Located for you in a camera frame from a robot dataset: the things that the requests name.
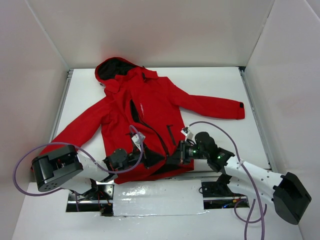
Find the red hooded jacket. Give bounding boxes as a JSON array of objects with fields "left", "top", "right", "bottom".
[{"left": 43, "top": 57, "right": 245, "bottom": 184}]

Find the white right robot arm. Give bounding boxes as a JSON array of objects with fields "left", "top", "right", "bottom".
[{"left": 168, "top": 131, "right": 312, "bottom": 225}]

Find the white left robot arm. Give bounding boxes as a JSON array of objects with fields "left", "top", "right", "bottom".
[{"left": 32, "top": 145, "right": 165, "bottom": 200}]

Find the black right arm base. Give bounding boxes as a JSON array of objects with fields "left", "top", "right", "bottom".
[{"left": 198, "top": 174, "right": 249, "bottom": 210}]

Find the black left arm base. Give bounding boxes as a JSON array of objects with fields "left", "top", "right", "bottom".
[{"left": 65, "top": 182, "right": 115, "bottom": 217}]

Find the reflective foil sheet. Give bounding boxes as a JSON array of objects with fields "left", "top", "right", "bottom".
[{"left": 112, "top": 180, "right": 209, "bottom": 217}]

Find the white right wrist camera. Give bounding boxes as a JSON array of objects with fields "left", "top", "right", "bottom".
[{"left": 180, "top": 126, "right": 194, "bottom": 142}]

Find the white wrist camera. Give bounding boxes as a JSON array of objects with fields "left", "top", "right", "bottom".
[
  {"left": 180, "top": 126, "right": 194, "bottom": 142},
  {"left": 131, "top": 132, "right": 146, "bottom": 149}
]

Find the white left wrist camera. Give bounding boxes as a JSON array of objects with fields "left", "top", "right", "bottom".
[{"left": 131, "top": 132, "right": 146, "bottom": 149}]

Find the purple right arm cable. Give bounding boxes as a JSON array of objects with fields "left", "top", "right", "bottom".
[{"left": 182, "top": 121, "right": 268, "bottom": 240}]

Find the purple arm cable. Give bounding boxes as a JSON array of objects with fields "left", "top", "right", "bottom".
[
  {"left": 182, "top": 121, "right": 268, "bottom": 240},
  {"left": 12, "top": 124, "right": 145, "bottom": 213}
]

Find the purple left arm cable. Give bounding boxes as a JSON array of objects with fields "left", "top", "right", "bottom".
[{"left": 12, "top": 124, "right": 145, "bottom": 213}]

